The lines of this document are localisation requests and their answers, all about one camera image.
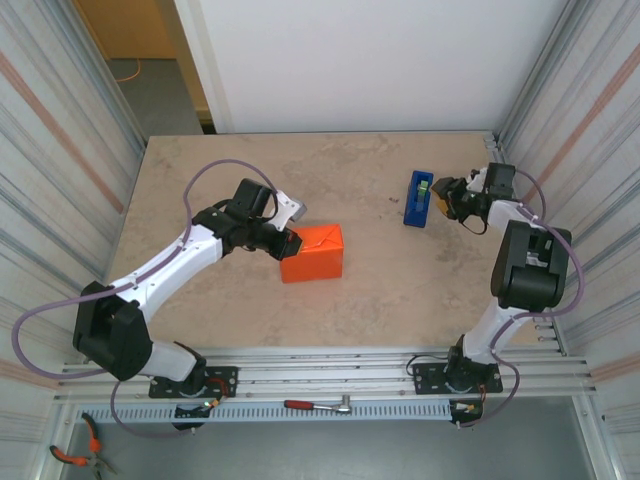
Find aluminium side rail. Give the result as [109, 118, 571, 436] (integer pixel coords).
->
[482, 130, 569, 357]

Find black base connector block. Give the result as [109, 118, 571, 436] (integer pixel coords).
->
[448, 399, 484, 430]
[171, 398, 224, 432]

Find white door frame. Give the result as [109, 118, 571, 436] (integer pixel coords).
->
[174, 0, 234, 134]

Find aluminium frame post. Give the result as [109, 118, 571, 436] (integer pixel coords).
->
[72, 0, 149, 151]
[492, 0, 576, 151]

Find blue tape dispenser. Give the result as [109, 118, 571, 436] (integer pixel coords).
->
[402, 170, 435, 230]

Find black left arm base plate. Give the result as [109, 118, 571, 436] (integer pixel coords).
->
[148, 365, 239, 400]

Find red-handled ratchet wrench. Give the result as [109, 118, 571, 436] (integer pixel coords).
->
[283, 394, 354, 414]

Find orange wrapping paper sheet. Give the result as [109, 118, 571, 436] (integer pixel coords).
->
[278, 223, 345, 285]

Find orange floor cable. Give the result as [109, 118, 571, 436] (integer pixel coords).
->
[115, 58, 144, 84]

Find orange-handled pliers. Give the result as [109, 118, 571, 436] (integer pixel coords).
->
[48, 412, 119, 476]

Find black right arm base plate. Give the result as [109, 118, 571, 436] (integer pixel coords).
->
[413, 360, 502, 396]

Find aluminium rail frame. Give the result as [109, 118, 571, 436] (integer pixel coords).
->
[59, 347, 599, 401]

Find white slotted cable duct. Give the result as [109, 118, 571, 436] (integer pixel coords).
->
[74, 402, 454, 422]

